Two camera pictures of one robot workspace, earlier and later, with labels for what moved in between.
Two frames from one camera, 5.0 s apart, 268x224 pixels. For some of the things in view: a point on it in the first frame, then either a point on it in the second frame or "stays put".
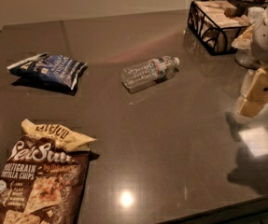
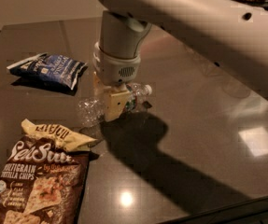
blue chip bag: x=49 y=68 stays put
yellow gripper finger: x=265 y=87 to x=113 y=70
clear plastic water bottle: x=146 y=74 to x=91 y=110
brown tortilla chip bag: x=44 y=180 stays put
